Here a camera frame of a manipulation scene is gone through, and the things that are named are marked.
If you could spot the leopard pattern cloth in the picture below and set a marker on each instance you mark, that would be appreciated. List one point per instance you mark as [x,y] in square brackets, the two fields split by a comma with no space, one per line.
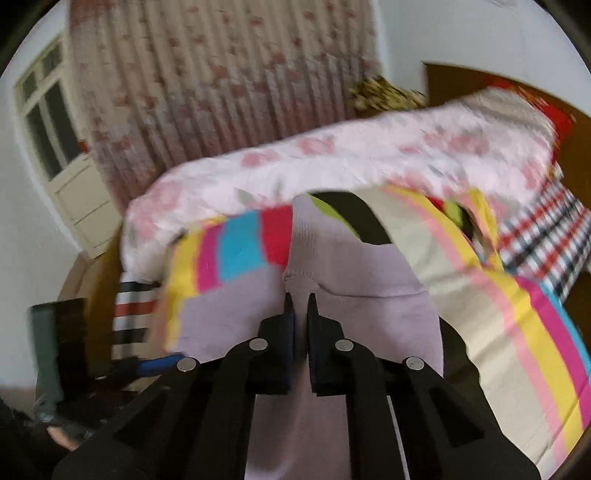
[385,94]

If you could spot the cream panelled glass door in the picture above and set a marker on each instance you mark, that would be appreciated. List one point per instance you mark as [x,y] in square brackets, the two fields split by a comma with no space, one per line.
[78,194]

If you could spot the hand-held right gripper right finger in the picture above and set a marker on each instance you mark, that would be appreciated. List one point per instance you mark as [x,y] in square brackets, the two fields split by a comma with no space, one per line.
[313,350]

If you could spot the lilac sweater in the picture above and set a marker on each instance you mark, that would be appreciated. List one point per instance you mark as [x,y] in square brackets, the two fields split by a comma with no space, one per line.
[351,286]

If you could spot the person's left forearm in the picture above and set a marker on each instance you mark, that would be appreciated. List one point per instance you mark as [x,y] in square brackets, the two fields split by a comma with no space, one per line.
[21,443]

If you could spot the colourful striped bedsheet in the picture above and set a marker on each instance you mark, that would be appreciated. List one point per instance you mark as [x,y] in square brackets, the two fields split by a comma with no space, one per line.
[461,295]

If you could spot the pink floral quilt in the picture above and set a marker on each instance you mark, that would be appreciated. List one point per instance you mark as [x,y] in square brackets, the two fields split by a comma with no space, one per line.
[369,147]

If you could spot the black red white striped cloth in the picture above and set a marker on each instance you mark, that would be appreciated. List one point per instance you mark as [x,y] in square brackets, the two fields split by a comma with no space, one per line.
[134,309]

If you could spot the person's left hand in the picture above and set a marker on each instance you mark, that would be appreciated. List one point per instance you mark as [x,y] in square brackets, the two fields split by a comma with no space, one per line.
[64,438]

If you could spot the brown wooden headboard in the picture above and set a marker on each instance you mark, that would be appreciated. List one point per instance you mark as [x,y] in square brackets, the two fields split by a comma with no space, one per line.
[461,81]

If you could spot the floral striped curtain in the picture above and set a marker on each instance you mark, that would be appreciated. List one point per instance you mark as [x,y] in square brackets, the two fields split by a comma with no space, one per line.
[207,83]

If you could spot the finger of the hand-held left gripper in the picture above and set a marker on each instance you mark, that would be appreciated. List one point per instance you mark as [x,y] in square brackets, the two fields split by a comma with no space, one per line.
[154,365]

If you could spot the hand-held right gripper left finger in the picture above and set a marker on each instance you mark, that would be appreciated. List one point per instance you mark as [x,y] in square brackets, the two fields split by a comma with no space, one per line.
[290,341]

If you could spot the red black plaid cloth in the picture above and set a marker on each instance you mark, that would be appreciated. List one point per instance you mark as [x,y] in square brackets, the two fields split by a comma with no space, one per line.
[540,230]

